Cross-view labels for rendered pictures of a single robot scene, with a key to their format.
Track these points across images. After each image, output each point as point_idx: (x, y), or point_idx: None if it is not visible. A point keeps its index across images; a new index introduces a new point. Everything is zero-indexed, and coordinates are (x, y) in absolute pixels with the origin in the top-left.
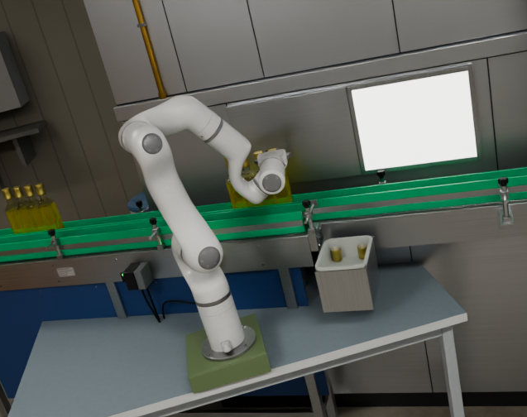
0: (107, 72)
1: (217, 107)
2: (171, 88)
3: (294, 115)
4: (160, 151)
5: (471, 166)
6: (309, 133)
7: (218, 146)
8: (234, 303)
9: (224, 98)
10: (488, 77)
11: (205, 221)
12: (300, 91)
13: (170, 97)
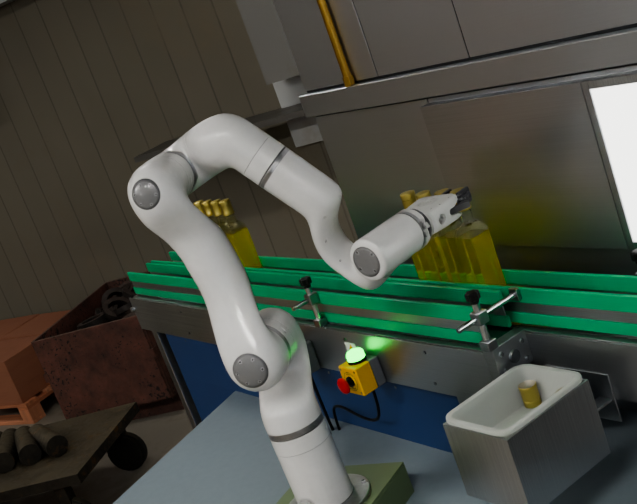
0: (289, 42)
1: (418, 105)
2: (359, 69)
3: (512, 128)
4: (157, 206)
5: None
6: (537, 162)
7: (276, 195)
8: (327, 443)
9: (418, 90)
10: None
11: (381, 292)
12: (522, 84)
13: (356, 84)
